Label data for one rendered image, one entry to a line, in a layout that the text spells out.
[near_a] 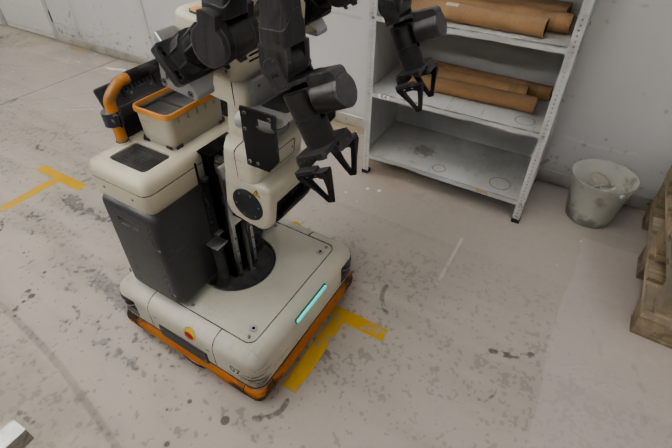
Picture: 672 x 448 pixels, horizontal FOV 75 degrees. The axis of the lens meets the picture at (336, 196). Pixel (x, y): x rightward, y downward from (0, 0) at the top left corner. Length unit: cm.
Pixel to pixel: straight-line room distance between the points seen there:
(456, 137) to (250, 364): 183
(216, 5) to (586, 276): 193
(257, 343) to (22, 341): 103
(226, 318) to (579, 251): 164
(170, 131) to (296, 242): 69
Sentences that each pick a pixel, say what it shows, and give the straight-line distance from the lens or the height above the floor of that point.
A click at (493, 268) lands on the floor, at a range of 215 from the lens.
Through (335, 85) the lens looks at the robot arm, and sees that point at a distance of 71.
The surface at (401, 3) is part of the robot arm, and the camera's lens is 110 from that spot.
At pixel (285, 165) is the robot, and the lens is 124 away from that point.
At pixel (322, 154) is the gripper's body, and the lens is 76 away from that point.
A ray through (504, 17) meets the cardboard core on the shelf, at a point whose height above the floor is 96.
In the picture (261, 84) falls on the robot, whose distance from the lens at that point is 103.
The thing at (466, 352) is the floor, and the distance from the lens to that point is 184.
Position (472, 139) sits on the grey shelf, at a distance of 274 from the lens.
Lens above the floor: 150
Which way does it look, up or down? 39 degrees down
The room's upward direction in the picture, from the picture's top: straight up
